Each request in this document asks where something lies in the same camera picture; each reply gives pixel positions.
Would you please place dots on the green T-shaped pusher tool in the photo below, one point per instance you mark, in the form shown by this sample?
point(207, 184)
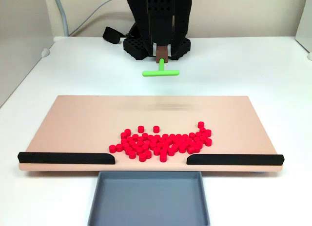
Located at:
point(161, 65)

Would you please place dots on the red cylindrical granule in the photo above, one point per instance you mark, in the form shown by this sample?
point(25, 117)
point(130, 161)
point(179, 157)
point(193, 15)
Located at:
point(208, 132)
point(127, 132)
point(124, 135)
point(208, 141)
point(163, 157)
point(112, 148)
point(132, 155)
point(156, 129)
point(142, 157)
point(200, 125)
point(140, 129)
point(148, 154)
point(157, 151)
point(119, 147)

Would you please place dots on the heap of red granules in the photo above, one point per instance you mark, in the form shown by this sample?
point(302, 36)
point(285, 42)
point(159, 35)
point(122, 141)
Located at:
point(175, 143)

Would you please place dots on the small white table clip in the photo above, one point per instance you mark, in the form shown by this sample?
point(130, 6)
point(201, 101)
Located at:
point(45, 52)

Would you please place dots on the white side panel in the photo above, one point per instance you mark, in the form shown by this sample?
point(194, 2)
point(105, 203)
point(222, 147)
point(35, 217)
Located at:
point(305, 19)

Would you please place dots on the pink flat board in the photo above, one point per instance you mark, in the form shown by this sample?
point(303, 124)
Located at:
point(85, 123)

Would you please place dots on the grey side panel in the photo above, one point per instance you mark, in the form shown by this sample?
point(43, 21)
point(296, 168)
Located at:
point(19, 65)

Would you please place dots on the grey shallow tray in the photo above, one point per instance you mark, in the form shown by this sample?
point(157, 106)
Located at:
point(148, 201)

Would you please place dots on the black board edge rail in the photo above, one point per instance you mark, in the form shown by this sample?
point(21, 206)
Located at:
point(234, 159)
point(65, 158)

